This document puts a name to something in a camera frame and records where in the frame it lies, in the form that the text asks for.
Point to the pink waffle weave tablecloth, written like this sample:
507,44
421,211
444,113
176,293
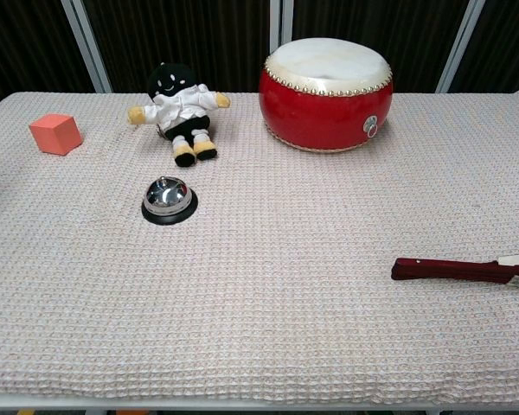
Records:
259,281

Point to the grey metal partition post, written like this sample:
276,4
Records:
281,21
460,43
88,43

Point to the silver metal call bell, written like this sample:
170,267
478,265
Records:
168,200

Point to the black plush doll white shirt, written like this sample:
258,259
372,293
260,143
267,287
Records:
179,108

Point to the orange cube block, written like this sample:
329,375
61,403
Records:
55,135

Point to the red Chinese drum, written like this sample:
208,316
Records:
324,112

